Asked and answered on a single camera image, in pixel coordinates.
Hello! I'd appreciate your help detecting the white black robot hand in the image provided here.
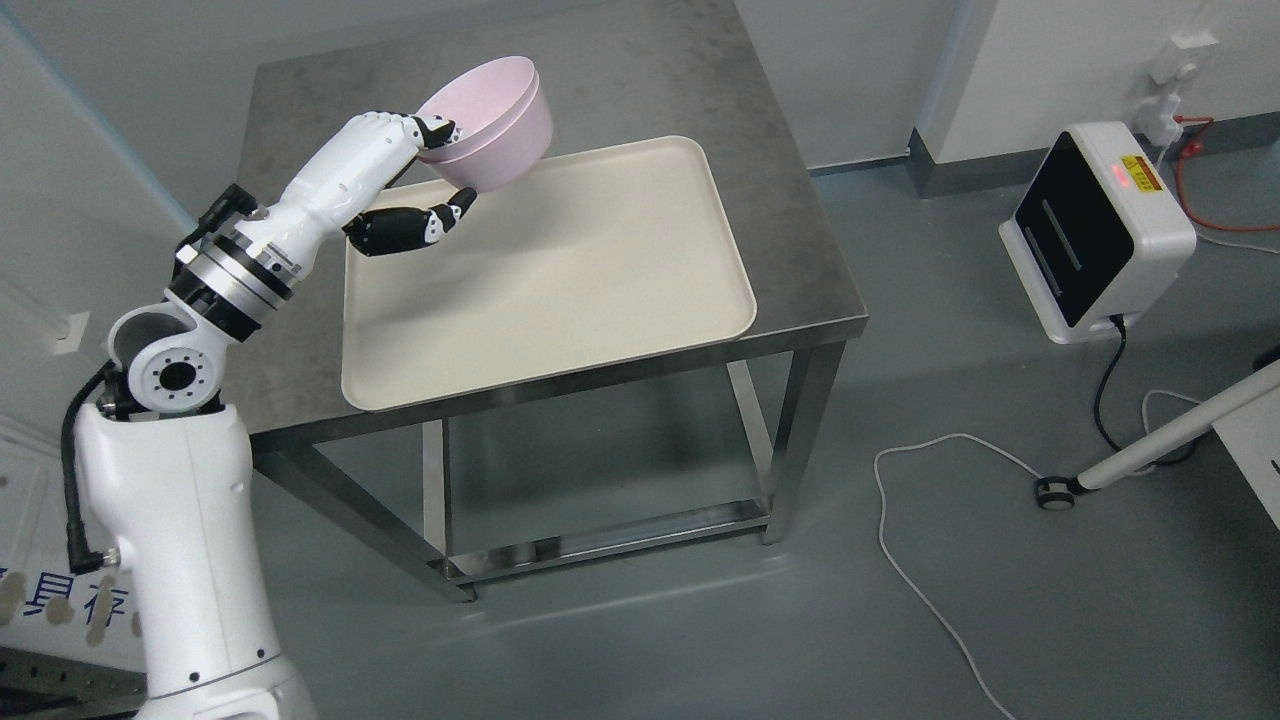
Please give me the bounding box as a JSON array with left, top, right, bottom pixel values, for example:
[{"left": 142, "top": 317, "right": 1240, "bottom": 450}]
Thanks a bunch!
[{"left": 236, "top": 111, "right": 461, "bottom": 278}]

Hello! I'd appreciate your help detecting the pink bowl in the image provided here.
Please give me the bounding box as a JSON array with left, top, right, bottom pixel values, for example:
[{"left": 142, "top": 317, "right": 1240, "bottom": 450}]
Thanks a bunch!
[
  {"left": 421, "top": 76, "right": 554, "bottom": 192},
  {"left": 413, "top": 56, "right": 539, "bottom": 161}
]

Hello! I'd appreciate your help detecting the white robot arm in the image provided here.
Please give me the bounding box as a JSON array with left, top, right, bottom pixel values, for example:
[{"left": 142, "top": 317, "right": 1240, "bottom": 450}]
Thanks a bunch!
[{"left": 60, "top": 184, "right": 317, "bottom": 719}]

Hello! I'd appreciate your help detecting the metal shelf rack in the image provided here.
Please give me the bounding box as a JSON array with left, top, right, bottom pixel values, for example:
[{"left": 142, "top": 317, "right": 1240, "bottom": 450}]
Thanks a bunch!
[{"left": 1, "top": 648, "right": 146, "bottom": 719}]

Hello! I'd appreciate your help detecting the cream plastic tray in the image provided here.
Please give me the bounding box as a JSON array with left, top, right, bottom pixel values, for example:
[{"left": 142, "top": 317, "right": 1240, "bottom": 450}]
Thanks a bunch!
[{"left": 340, "top": 136, "right": 756, "bottom": 413}]

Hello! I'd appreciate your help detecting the white black box device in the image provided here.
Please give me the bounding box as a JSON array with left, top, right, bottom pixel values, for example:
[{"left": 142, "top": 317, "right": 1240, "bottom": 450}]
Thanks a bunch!
[{"left": 998, "top": 120, "right": 1198, "bottom": 345}]

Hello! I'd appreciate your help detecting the white desk leg with caster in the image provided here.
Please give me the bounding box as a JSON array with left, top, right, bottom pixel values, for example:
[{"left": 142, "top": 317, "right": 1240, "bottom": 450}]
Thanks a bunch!
[{"left": 1036, "top": 391, "right": 1222, "bottom": 510}]

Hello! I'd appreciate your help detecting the white perforated desk panel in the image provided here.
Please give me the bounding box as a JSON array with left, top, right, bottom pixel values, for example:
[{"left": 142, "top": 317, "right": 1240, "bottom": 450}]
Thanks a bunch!
[{"left": 1212, "top": 346, "right": 1279, "bottom": 525}]

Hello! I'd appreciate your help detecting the white wall switch box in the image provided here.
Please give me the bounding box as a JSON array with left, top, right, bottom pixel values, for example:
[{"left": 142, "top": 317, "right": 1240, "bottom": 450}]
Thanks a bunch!
[{"left": 52, "top": 313, "right": 92, "bottom": 356}]

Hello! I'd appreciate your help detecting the black power cable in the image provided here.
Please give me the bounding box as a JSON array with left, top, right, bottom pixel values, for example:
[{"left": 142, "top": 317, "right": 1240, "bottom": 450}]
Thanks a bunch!
[{"left": 1092, "top": 314, "right": 1201, "bottom": 468}]

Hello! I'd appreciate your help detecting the white floor cable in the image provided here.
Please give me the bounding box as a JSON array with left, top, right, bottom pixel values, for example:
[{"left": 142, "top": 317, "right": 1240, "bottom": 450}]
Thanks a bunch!
[{"left": 874, "top": 388, "right": 1201, "bottom": 720}]

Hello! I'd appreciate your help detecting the wall power outlet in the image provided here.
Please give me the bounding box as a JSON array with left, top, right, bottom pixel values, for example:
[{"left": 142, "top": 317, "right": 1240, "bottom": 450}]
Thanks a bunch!
[{"left": 1133, "top": 29, "right": 1219, "bottom": 149}]

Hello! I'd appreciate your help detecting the red cable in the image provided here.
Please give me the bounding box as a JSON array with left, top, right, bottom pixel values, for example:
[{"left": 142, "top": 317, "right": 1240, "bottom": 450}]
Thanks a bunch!
[{"left": 1172, "top": 117, "right": 1280, "bottom": 234}]

